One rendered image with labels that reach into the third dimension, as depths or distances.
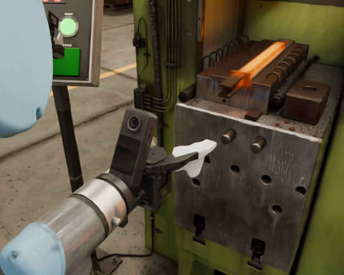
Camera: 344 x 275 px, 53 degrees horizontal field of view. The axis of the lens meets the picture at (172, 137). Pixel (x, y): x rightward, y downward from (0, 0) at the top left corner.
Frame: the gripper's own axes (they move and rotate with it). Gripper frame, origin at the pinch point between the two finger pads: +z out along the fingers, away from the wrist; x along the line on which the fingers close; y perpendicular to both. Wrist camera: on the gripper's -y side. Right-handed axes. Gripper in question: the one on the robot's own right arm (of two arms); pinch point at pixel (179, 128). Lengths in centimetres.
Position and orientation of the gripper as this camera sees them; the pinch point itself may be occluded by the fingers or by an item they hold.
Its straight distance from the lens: 62.6
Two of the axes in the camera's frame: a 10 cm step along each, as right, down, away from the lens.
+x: 8.6, 2.6, -4.5
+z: 5.2, -4.3, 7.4
